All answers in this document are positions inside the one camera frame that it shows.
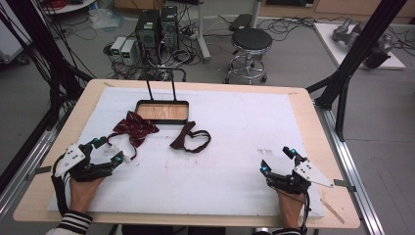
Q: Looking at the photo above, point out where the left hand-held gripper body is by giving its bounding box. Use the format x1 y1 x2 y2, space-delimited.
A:
53 143 115 183

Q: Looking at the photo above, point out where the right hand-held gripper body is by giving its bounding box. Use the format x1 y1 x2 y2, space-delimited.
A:
267 156 335 195

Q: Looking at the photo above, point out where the striped dark red bow tie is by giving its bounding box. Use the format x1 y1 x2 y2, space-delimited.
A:
107 110 161 162

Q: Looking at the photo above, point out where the black tray with wooden bottom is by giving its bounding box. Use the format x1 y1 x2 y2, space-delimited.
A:
134 65 190 126

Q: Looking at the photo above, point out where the plain dark red bow tie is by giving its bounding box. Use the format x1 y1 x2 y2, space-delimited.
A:
169 120 212 155

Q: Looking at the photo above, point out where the person's left hand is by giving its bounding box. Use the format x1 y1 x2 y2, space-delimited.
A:
69 176 106 215

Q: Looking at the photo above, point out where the person's right hand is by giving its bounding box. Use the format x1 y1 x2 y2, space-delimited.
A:
277 189 306 229

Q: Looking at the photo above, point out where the grey metal clamp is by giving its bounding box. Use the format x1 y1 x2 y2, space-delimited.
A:
24 164 53 182
333 178 357 194

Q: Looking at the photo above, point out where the white foam mat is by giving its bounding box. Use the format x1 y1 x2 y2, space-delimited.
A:
47 86 326 219

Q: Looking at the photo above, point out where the thin wooden stick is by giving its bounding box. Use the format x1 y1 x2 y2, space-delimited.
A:
319 198 346 225

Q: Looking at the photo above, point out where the striped right sleeve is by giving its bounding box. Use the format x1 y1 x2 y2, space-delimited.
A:
271 227 302 235

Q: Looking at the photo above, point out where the striped sleeve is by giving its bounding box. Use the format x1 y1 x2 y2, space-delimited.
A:
44 210 94 235
271 227 302 235

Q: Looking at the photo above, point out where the striped left sleeve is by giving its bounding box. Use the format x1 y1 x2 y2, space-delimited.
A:
44 210 94 235

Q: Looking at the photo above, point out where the white power supply unit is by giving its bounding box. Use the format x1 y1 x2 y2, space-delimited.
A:
120 39 138 67
110 35 127 62

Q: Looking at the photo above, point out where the white floor board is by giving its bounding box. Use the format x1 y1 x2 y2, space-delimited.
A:
312 22 407 71

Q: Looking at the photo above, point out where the large black computer tower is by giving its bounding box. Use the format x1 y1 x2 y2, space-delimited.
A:
134 9 161 66

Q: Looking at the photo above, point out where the black round stool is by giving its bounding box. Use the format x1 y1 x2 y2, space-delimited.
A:
224 26 274 85

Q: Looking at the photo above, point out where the clear plastic bag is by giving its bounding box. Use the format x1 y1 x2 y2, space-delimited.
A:
88 7 125 31

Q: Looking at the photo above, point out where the slim black computer tower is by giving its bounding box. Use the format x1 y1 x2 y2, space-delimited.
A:
160 5 180 53

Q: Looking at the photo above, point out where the white round table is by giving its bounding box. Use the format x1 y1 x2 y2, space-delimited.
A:
41 0 96 16

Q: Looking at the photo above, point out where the black flat power brick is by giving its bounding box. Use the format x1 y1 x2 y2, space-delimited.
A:
228 13 254 32

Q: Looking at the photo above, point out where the white table leg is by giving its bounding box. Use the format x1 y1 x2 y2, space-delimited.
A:
195 0 212 64

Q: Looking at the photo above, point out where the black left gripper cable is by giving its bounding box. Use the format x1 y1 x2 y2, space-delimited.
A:
50 153 71 218

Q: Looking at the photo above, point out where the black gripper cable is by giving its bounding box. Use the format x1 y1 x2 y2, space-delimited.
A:
300 191 311 235
50 153 71 218

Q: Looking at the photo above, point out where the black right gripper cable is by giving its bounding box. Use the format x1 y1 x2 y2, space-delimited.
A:
300 191 311 235

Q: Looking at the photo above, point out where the aluminium side rail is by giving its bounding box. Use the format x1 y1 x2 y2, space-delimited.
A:
0 126 61 218
313 100 387 235

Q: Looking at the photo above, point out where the black frame post with cables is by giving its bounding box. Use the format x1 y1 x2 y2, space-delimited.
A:
0 0 96 131

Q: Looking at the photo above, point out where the black metal frame post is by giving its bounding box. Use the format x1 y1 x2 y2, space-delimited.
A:
305 0 409 142

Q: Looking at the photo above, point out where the tangle of floor cables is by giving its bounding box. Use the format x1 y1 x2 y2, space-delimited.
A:
254 15 332 43

